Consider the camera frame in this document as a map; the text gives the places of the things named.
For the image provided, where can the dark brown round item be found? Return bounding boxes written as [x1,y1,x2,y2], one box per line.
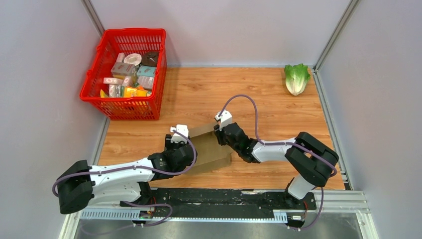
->
[141,51,160,67]

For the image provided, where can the orange yellow snack packet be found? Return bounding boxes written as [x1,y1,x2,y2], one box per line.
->
[122,87,152,98]

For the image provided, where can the white perforated cable tray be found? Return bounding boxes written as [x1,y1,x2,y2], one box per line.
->
[80,211,288,222]

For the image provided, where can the red plastic shopping basket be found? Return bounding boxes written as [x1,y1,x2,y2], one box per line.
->
[80,28,167,120]

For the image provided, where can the pink grey carton box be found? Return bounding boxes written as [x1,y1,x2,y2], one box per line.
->
[110,62,136,76]

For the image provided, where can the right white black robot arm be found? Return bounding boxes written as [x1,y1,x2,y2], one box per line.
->
[213,123,339,209]

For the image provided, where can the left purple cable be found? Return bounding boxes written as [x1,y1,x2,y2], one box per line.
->
[52,131,198,198]

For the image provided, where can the pink white small box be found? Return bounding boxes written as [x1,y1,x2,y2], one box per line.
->
[103,77,123,85]

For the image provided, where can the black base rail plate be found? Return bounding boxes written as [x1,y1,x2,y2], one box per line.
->
[119,188,317,220]

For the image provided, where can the purple cable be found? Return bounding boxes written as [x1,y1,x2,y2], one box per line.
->
[217,95,337,189]
[52,131,198,198]

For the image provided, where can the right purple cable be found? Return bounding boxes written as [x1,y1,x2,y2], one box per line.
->
[217,95,337,189]

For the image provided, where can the brown cardboard paper box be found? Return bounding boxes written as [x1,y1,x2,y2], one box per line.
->
[186,122,232,176]

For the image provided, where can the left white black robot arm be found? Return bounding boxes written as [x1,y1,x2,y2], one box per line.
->
[52,134,198,215]

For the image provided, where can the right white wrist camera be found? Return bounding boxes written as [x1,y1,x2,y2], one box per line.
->
[214,110,232,131]

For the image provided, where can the green lettuce head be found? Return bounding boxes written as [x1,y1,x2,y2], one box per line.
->
[284,63,311,96]

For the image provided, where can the teal small box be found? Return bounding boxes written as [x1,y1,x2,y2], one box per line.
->
[136,65,157,77]

